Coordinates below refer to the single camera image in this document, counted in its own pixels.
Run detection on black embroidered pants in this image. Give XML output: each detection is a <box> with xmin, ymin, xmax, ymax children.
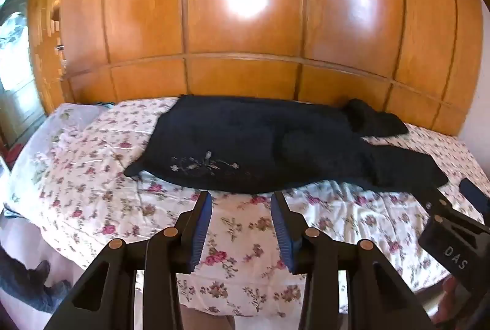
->
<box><xmin>125</xmin><ymin>96</ymin><xmax>448</xmax><ymax>194</ymax></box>

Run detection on person's right hand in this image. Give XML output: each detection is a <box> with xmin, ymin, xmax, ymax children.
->
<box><xmin>432</xmin><ymin>276</ymin><xmax>458</xmax><ymax>324</ymax></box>

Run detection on dark shoe on floor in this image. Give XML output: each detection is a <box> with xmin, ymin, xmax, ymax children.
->
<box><xmin>0</xmin><ymin>247</ymin><xmax>71</xmax><ymax>313</ymax></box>

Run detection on floral bedspread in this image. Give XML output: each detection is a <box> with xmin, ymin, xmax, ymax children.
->
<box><xmin>3</xmin><ymin>95</ymin><xmax>489</xmax><ymax>319</ymax></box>

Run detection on white pillow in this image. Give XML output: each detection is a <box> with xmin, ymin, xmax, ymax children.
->
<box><xmin>11</xmin><ymin>104</ymin><xmax>111</xmax><ymax>181</ymax></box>

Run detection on wooden wardrobe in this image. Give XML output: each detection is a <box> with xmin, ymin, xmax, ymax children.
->
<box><xmin>27</xmin><ymin>0</ymin><xmax>483</xmax><ymax>135</ymax></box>

